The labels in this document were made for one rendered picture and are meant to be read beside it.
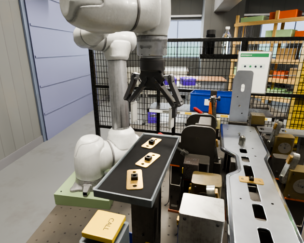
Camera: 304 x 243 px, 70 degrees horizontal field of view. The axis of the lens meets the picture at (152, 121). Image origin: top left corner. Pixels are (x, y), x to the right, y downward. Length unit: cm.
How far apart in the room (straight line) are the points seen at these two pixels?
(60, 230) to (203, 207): 75
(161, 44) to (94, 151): 69
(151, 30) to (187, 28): 829
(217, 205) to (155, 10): 51
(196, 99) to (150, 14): 110
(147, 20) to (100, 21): 13
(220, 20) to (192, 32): 145
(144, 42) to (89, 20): 16
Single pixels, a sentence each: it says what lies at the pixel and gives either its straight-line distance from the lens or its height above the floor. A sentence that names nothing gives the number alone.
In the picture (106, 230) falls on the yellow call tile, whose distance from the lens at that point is 44.
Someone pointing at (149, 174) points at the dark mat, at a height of 116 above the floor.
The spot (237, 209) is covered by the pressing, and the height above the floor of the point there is 100.
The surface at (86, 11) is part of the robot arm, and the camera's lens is 55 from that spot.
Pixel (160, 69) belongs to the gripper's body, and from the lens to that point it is 65.
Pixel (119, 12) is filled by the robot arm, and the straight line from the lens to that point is 57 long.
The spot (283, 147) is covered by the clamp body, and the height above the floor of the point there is 99.
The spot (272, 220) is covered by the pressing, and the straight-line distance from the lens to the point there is 76.
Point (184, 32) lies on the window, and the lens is 891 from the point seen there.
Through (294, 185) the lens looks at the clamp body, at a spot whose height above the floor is 99.
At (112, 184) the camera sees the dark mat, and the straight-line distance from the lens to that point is 54.
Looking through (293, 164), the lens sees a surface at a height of 107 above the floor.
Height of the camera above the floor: 146
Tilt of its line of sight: 18 degrees down
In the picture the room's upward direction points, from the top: straight up
